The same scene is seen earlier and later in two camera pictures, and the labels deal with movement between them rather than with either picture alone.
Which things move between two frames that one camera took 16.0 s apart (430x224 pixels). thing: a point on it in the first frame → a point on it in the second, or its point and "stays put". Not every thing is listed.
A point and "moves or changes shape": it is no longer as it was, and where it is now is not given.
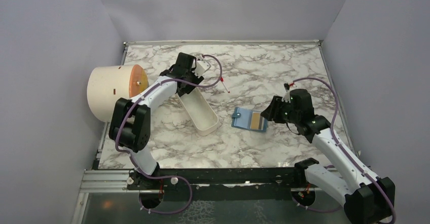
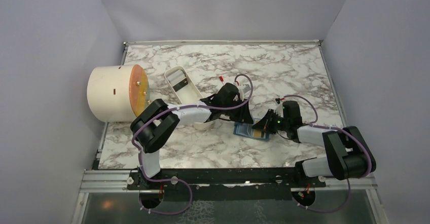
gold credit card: [255, 120] moves or changes shape
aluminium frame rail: [102, 181] stays put
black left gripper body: [192, 77] → [237, 114]
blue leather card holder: [249, 119] moves or changes shape
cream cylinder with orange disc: [107, 84] stays put
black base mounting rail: [221, 184] stays put
